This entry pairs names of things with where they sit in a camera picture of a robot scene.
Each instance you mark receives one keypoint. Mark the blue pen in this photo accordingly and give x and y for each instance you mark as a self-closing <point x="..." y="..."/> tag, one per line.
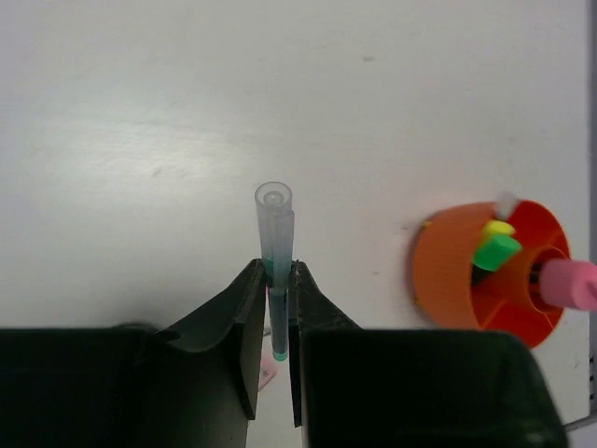
<point x="504" y="205"/>

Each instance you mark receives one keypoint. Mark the green highlighter marker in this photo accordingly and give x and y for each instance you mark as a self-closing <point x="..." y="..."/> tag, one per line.
<point x="492" y="255"/>

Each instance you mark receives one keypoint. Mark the pink eraser roll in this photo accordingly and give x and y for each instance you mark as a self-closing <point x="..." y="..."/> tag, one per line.
<point x="569" y="283"/>

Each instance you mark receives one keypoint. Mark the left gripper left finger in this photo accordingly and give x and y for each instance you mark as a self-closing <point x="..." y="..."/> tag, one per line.
<point x="193" y="384"/>

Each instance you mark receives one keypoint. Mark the orange round organizer container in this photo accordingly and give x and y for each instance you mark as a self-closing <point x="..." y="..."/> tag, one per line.
<point x="441" y="269"/>

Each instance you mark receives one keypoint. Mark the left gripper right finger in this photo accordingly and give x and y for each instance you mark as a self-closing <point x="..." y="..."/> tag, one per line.
<point x="354" y="387"/>

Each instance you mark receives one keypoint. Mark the green pen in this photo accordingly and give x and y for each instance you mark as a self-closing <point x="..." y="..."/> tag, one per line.
<point x="276" y="223"/>

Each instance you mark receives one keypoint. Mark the yellow highlighter marker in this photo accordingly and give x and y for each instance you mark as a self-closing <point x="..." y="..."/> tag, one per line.
<point x="497" y="227"/>

